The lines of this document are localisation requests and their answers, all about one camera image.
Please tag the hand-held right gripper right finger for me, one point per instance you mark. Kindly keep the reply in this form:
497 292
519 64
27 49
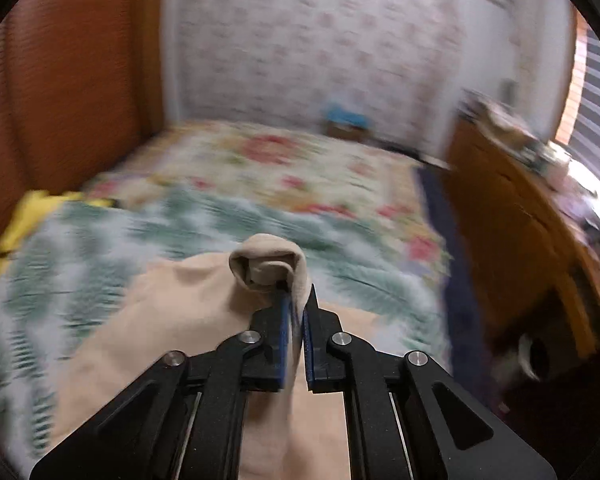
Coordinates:
307 345

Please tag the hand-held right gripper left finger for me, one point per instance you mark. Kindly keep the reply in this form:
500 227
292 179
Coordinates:
282 330

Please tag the peach printed t-shirt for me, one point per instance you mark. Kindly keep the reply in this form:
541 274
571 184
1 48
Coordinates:
155 320

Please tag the floral leaf print bedspread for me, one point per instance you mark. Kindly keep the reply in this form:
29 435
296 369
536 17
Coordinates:
280 170

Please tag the navy blue bed sheet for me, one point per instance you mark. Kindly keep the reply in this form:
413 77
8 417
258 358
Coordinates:
460 285

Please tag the cardboard box with blue packets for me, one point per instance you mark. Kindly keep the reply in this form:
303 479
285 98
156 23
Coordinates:
345 117

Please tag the wooden sideboard cabinet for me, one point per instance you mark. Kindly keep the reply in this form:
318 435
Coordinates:
500 210

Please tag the yellow plush toy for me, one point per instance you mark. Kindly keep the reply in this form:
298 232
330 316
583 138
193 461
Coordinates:
25 220

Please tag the circle pattern curtain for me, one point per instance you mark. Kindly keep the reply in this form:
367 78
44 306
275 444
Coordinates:
305 50

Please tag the wooden headboard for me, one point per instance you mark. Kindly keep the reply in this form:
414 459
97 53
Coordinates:
55 85

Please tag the striped window blinds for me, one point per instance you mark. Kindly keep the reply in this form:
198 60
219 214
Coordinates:
597 110

